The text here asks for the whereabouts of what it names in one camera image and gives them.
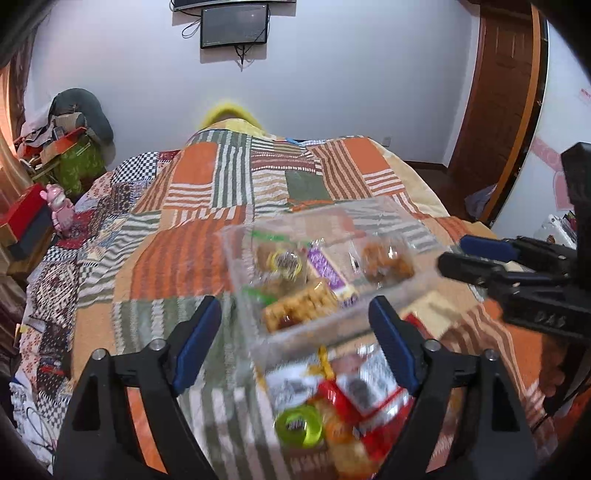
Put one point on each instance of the dark flat box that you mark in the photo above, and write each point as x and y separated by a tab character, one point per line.
32	237

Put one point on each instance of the patchwork blanket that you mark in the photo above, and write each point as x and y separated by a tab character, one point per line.
184	230

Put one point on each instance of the purple snack packet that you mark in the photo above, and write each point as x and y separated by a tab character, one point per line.
330	274

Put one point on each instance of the green patterned bag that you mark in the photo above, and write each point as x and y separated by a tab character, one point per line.
78	166

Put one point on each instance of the pink wall sticker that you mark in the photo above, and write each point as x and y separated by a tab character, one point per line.
551	161

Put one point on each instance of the white printed bag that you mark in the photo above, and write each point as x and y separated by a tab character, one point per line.
556	230

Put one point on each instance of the small wall monitor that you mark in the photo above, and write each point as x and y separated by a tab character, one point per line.
234	25

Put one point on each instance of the orange snack packet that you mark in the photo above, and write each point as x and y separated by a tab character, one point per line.
341	438

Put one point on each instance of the wall outlet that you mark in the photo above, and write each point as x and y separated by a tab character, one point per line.
387	141

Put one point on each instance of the grey plastic bag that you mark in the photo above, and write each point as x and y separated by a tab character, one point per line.
480	203

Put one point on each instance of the red snack packet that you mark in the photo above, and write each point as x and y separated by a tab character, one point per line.
369	427

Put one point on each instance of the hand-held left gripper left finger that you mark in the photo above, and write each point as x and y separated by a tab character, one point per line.
199	339

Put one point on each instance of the yellow pillow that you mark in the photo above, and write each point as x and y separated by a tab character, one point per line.
231	117

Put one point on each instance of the clear plastic container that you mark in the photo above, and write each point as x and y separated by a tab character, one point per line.
323	272

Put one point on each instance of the white black snack packet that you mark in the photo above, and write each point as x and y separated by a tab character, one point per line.
291	385

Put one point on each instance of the golden biscuit packet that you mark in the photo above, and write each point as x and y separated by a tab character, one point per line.
300	307

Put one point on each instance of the person's right hand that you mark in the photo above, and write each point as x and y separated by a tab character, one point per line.
556	374

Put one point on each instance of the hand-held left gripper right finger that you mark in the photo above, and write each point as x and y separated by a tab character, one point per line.
392	344

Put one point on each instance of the silver snack packet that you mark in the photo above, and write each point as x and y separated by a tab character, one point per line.
367	378

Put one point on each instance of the brown wooden door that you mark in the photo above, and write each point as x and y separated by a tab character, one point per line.
501	92

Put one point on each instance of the pink toy figure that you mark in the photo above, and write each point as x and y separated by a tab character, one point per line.
59	210

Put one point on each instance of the brown fried snack packet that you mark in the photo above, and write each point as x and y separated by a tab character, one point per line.
385	263

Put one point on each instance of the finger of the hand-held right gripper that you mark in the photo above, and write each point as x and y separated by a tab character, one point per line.
466	267
487	248

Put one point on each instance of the red box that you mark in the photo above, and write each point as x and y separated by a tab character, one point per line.
23	212

